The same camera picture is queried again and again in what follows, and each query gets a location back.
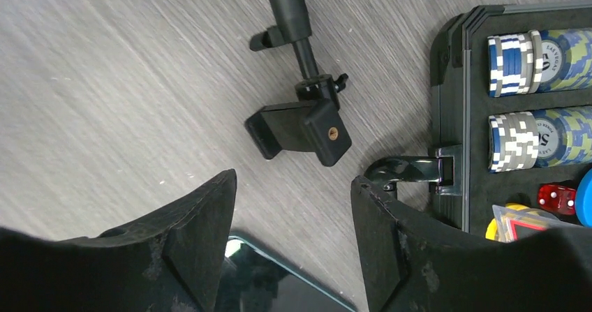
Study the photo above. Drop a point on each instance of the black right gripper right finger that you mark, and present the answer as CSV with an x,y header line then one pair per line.
x,y
412,262

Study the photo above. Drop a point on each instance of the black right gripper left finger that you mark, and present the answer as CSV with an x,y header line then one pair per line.
x,y
167,260

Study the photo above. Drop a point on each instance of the dark green-edged smartphone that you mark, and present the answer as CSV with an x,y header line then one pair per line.
x,y
256,278

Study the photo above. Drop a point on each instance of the black phone stand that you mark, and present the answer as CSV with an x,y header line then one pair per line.
x,y
312,123

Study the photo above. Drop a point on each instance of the yellow round chip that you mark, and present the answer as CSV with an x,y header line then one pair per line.
x,y
495,231

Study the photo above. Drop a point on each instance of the red all-in triangle lower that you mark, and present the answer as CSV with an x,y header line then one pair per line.
x,y
518,224

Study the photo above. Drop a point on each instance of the red die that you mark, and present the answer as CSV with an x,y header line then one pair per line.
x,y
557,198

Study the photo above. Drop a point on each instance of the grey white chip stack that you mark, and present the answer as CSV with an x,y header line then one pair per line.
x,y
513,141

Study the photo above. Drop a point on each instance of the blue round chip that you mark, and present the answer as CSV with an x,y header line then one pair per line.
x,y
583,200

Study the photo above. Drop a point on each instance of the black poker chip case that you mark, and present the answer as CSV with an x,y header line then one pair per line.
x,y
463,190

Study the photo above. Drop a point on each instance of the blue white chip stack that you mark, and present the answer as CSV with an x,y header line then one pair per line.
x,y
515,64

